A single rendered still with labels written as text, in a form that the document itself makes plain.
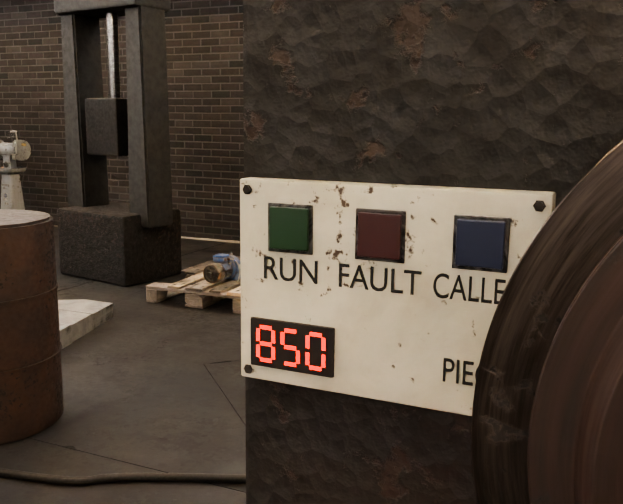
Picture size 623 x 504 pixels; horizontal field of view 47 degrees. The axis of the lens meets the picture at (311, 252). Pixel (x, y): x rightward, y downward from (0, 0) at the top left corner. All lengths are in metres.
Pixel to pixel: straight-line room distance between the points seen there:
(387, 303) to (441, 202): 0.09
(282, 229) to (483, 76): 0.20
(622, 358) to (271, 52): 0.39
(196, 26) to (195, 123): 0.98
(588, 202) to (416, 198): 0.19
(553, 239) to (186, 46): 7.51
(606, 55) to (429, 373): 0.27
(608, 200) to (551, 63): 0.18
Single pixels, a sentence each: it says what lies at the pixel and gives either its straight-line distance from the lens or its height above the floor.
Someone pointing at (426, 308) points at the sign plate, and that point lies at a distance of 0.58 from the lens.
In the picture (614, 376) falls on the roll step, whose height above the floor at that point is 1.17.
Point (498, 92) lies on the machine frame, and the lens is 0.57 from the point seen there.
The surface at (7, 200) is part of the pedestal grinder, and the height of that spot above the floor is 0.34.
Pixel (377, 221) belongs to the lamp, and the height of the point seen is 1.21.
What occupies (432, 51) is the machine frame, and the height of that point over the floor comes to 1.34.
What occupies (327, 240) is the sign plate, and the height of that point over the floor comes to 1.19.
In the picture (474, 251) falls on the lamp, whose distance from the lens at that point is 0.56.
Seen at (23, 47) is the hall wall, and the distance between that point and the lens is 9.31.
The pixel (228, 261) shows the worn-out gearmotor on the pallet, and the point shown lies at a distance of 5.15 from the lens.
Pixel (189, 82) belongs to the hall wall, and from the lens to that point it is 7.82.
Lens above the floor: 1.29
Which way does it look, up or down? 10 degrees down
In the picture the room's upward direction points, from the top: 1 degrees clockwise
